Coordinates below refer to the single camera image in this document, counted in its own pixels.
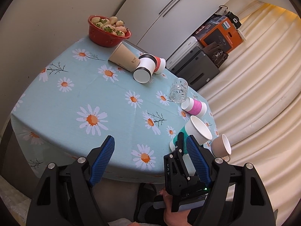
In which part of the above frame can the brown leather bag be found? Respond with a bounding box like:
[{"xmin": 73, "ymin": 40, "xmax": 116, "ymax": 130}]
[{"xmin": 203, "ymin": 41, "xmax": 229, "ymax": 67}]

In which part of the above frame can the pile of pale strawberries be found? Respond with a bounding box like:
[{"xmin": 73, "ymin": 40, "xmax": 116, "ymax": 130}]
[{"xmin": 91, "ymin": 16, "xmax": 130, "ymax": 37}]

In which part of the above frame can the white cup with red band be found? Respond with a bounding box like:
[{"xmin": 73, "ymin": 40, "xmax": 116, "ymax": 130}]
[{"xmin": 154, "ymin": 57, "xmax": 166, "ymax": 74}]

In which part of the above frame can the person's right hand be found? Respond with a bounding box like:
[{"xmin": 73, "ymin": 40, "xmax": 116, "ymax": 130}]
[{"xmin": 159, "ymin": 189, "xmax": 189, "ymax": 226}]

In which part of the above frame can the light blue daisy tablecloth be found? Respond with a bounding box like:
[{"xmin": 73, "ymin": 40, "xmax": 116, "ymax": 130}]
[{"xmin": 11, "ymin": 36, "xmax": 220, "ymax": 185}]

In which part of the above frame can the dark grey suitcase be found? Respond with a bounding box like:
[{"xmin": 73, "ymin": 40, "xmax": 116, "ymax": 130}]
[{"xmin": 172, "ymin": 46, "xmax": 220, "ymax": 91}]

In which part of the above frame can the clear glass cup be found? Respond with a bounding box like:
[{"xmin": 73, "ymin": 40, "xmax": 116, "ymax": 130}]
[{"xmin": 169, "ymin": 78, "xmax": 189, "ymax": 103}]

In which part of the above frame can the white cup with pink band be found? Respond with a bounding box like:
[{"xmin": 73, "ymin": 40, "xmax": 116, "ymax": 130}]
[{"xmin": 181, "ymin": 97, "xmax": 207, "ymax": 118}]

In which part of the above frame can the cream curtain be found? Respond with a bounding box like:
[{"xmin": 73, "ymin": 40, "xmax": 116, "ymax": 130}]
[{"xmin": 197, "ymin": 0, "xmax": 301, "ymax": 226}]

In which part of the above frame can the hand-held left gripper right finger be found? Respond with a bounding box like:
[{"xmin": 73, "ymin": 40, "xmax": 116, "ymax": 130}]
[{"xmin": 185, "ymin": 135, "xmax": 277, "ymax": 226}]

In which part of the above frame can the red colander bowl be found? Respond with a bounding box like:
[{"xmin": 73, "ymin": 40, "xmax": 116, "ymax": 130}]
[{"xmin": 88, "ymin": 15, "xmax": 131, "ymax": 47}]

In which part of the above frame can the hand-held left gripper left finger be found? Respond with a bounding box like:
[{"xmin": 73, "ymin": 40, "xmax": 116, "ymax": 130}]
[{"xmin": 26, "ymin": 135, "xmax": 116, "ymax": 226}]

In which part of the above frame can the white cup with teal band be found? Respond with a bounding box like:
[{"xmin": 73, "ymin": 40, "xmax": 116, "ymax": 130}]
[{"xmin": 169, "ymin": 115, "xmax": 213, "ymax": 157}]

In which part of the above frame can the beige ceramic mug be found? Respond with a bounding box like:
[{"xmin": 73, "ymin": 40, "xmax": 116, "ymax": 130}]
[{"xmin": 210, "ymin": 134, "xmax": 232, "ymax": 162}]

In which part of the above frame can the white fluffy rug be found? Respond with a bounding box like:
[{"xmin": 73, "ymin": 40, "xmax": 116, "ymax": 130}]
[{"xmin": 0, "ymin": 176, "xmax": 32, "ymax": 209}]

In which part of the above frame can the white suitcase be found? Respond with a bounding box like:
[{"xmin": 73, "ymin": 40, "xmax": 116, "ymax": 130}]
[{"xmin": 166, "ymin": 36, "xmax": 203, "ymax": 69}]

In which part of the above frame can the white cabinet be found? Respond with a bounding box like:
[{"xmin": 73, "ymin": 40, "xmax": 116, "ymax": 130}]
[{"xmin": 115, "ymin": 0, "xmax": 250, "ymax": 59}]

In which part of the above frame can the black chair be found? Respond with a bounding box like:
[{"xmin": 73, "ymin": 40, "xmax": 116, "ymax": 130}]
[{"xmin": 134, "ymin": 183, "xmax": 166, "ymax": 224}]

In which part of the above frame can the orange and black cardboard box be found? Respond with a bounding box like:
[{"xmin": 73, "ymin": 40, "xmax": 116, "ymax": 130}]
[{"xmin": 193, "ymin": 16, "xmax": 244, "ymax": 53}]

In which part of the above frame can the white cup with black band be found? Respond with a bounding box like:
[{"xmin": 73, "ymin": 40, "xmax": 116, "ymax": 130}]
[{"xmin": 133, "ymin": 54, "xmax": 157, "ymax": 84}]

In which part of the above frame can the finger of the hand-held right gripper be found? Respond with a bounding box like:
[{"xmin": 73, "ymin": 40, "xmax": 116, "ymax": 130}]
[{"xmin": 173, "ymin": 132, "xmax": 189, "ymax": 157}]

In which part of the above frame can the brown paper cup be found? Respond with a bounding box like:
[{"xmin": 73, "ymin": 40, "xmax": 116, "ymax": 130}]
[{"xmin": 108, "ymin": 42, "xmax": 141, "ymax": 72}]

